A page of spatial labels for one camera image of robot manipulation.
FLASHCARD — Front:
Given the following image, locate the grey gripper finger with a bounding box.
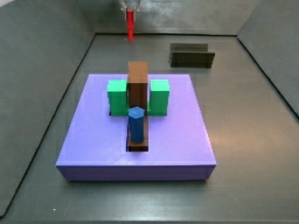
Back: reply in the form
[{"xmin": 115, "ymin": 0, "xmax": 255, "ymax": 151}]
[
  {"xmin": 119, "ymin": 0, "xmax": 127, "ymax": 21},
  {"xmin": 134, "ymin": 0, "xmax": 142, "ymax": 12}
]

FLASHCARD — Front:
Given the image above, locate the purple board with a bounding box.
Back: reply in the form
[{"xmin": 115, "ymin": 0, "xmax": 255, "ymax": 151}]
[{"xmin": 57, "ymin": 74, "xmax": 217, "ymax": 181}]

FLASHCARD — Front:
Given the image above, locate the dark grey holder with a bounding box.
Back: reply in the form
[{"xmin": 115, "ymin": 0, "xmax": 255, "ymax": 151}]
[{"xmin": 170, "ymin": 43, "xmax": 215, "ymax": 68}]

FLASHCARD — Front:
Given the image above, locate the brown block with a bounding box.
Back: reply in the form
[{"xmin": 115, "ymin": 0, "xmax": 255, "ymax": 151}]
[{"xmin": 127, "ymin": 61, "xmax": 149, "ymax": 151}]

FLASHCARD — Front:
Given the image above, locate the left green block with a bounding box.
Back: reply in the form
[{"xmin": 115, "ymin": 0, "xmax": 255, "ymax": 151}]
[{"xmin": 107, "ymin": 80, "xmax": 127, "ymax": 116}]

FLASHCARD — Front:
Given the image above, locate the green block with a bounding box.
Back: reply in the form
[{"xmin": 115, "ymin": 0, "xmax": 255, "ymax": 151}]
[
  {"xmin": 150, "ymin": 80, "xmax": 171, "ymax": 116},
  {"xmin": 107, "ymin": 80, "xmax": 127, "ymax": 116}
]

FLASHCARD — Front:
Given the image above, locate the right green block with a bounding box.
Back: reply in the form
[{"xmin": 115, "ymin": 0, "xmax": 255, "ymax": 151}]
[{"xmin": 150, "ymin": 80, "xmax": 171, "ymax": 116}]

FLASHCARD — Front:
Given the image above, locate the blue hexagonal peg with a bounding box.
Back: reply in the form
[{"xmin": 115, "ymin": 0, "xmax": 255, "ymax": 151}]
[{"xmin": 129, "ymin": 107, "xmax": 146, "ymax": 143}]

